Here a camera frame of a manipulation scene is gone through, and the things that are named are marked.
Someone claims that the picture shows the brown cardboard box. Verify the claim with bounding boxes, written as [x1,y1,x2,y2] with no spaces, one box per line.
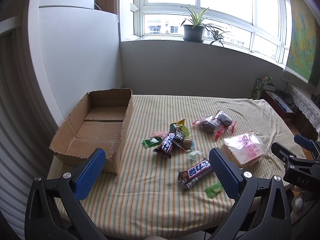
[49,88,133,174]

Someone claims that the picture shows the green candy packet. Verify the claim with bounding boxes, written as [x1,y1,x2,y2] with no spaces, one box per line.
[204,181,224,199]

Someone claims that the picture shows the green carton box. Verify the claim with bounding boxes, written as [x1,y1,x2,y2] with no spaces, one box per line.
[250,75,276,100]

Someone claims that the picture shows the black small snack packet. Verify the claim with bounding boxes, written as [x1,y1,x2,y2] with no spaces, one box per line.
[173,128,185,148]

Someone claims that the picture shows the bagged sliced bread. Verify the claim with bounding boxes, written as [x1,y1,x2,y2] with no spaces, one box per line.
[218,131,267,168]

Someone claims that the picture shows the white refrigerator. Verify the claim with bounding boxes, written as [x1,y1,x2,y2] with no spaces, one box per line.
[27,0,123,130]

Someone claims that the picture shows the white gloved right hand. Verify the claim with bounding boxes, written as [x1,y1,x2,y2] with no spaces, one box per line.
[285,184,318,223]

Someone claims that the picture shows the light green wrapped candy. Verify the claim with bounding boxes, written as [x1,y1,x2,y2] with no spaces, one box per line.
[187,150,203,160]

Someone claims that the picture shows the wall map poster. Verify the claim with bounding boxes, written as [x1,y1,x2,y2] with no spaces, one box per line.
[283,0,319,90]

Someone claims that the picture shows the pink snack packet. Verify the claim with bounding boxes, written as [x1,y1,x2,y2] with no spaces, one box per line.
[150,131,169,138]

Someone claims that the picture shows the brown wrapped egg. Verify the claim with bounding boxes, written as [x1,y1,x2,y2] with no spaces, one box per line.
[181,138,193,151]

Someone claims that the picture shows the green spider plant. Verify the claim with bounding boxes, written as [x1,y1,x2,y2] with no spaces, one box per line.
[181,5,227,47]

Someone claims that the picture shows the dark wooden side cabinet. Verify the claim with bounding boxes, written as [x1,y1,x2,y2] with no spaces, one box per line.
[261,90,295,122]

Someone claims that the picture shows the white radiator panel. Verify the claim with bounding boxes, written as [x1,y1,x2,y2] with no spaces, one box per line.
[1,16,53,238]

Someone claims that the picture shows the white lace cloth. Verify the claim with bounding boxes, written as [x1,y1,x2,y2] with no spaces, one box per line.
[287,83,319,134]

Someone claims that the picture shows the striped yellow tablecloth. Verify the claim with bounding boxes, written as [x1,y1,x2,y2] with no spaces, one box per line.
[46,94,308,240]

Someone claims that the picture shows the bagged dark pastry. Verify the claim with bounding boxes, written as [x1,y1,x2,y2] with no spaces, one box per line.
[215,111,237,134]
[191,115,225,140]

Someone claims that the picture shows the white window frame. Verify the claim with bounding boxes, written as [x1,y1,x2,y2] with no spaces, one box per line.
[129,0,292,66]

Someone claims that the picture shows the dark plant pot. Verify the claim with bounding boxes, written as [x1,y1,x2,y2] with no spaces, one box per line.
[183,24,204,43]

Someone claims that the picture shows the green flat snack packet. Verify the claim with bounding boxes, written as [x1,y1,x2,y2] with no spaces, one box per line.
[142,137,162,148]

